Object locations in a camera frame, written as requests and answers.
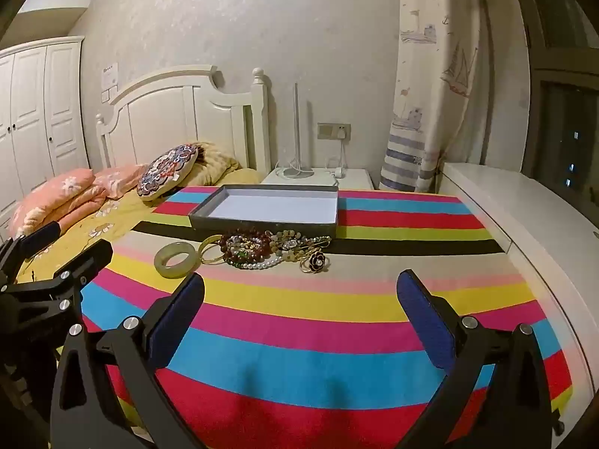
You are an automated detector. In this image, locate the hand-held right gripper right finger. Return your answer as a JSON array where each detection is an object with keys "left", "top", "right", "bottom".
[{"left": 395, "top": 269, "right": 565, "bottom": 449}]

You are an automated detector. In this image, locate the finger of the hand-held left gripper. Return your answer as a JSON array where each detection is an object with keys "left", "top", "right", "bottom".
[
  {"left": 0, "top": 238, "right": 114, "bottom": 337},
  {"left": 0, "top": 221, "right": 63, "bottom": 291}
]

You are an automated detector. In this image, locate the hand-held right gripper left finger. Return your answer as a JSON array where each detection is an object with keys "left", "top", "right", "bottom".
[{"left": 49, "top": 271, "right": 207, "bottom": 449}]

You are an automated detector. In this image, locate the pale green jade bangle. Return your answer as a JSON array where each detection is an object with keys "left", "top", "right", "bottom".
[{"left": 154, "top": 242, "right": 200, "bottom": 279}]

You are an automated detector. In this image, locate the gold bangle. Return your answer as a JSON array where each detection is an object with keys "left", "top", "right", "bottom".
[{"left": 199, "top": 236, "right": 230, "bottom": 266}]

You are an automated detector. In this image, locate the dark red bead bracelet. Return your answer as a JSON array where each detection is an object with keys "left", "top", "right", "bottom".
[{"left": 218, "top": 228, "right": 274, "bottom": 265}]

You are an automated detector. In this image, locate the black flower brooch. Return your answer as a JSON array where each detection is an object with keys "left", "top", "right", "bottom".
[{"left": 299, "top": 249, "right": 331, "bottom": 275}]

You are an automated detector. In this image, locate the beige bead bracelet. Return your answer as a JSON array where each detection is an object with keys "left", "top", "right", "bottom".
[{"left": 264, "top": 229, "right": 310, "bottom": 263}]

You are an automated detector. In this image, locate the grey shallow tray box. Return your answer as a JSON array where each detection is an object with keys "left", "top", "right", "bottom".
[{"left": 188, "top": 184, "right": 339, "bottom": 240}]

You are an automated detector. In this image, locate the pink floral folded quilt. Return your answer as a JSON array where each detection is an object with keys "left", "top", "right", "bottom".
[{"left": 9, "top": 168, "right": 108, "bottom": 239}]

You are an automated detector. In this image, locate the yellow floral bedsheet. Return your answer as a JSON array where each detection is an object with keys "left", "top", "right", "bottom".
[{"left": 16, "top": 168, "right": 263, "bottom": 286}]

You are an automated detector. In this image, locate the pink floral pillow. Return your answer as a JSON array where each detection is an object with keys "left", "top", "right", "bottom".
[{"left": 94, "top": 164, "right": 150, "bottom": 199}]

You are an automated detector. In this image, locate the round embroidered cushion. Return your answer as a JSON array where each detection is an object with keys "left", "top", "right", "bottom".
[{"left": 137, "top": 144, "right": 200, "bottom": 202}]

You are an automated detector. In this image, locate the white wardrobe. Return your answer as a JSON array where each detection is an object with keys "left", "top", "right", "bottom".
[{"left": 0, "top": 36, "right": 91, "bottom": 244}]

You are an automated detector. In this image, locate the rainbow striped rug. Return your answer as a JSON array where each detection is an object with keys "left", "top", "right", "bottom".
[{"left": 79, "top": 186, "right": 574, "bottom": 449}]

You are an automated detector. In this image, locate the white window ledge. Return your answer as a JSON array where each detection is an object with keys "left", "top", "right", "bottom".
[{"left": 437, "top": 161, "right": 599, "bottom": 412}]

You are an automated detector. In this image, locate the beige yellow quilt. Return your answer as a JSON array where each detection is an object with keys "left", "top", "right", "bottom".
[{"left": 187, "top": 141, "right": 241, "bottom": 185}]

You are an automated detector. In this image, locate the white nightstand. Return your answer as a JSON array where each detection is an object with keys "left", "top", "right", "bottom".
[{"left": 259, "top": 167, "right": 374, "bottom": 191}]

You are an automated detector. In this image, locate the white bed headboard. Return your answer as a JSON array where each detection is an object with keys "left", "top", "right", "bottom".
[{"left": 96, "top": 65, "right": 272, "bottom": 174}]

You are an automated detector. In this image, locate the white pole lamp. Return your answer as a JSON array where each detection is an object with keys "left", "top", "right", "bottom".
[{"left": 276, "top": 83, "right": 315, "bottom": 179}]

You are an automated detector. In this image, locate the dark window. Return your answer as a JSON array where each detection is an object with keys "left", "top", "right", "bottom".
[{"left": 505, "top": 0, "right": 599, "bottom": 207}]

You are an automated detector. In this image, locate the sailboat print curtain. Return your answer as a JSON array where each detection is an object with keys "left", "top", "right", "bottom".
[{"left": 379, "top": 0, "right": 492, "bottom": 192}]

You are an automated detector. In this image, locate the white pearl necklace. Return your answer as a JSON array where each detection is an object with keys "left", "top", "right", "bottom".
[{"left": 228, "top": 253, "right": 286, "bottom": 272}]

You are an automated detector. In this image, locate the white wall notice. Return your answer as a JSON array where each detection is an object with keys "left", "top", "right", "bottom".
[{"left": 102, "top": 62, "right": 119, "bottom": 102}]

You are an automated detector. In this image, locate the white charger with cable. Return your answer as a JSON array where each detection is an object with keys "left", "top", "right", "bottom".
[{"left": 328, "top": 128, "right": 351, "bottom": 179}]

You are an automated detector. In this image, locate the wall socket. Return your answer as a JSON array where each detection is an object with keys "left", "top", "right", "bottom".
[{"left": 317, "top": 122, "right": 352, "bottom": 141}]

